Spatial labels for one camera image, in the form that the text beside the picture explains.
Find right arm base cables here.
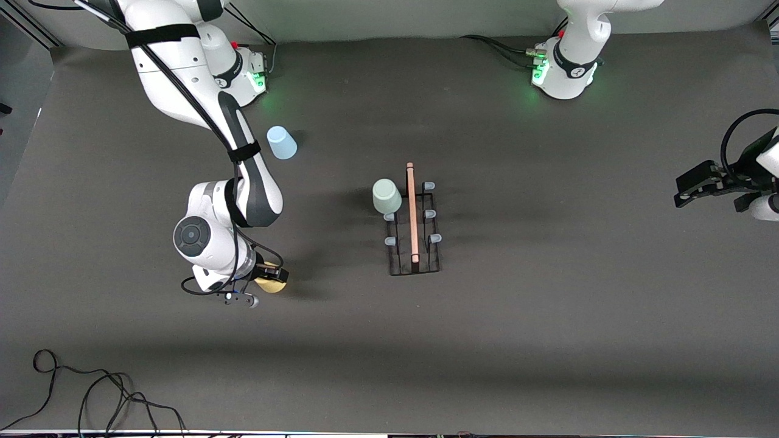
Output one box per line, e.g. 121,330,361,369
228,5,278,78

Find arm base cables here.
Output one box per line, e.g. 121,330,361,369
228,5,278,78
459,18,570,68

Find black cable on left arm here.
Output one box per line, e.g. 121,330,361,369
721,108,779,184

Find black wire cup holder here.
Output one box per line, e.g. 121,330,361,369
383,162,442,277

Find grey table mat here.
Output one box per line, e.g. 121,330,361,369
0,23,779,434

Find loose black cable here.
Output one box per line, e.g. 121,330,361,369
0,349,187,436

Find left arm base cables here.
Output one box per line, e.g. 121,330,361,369
459,18,570,68

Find pale green plastic cup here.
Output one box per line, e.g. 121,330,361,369
372,179,403,215

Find light blue plastic cup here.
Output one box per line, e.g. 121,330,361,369
267,126,298,160

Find yellow plastic cup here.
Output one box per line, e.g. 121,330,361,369
254,262,288,294

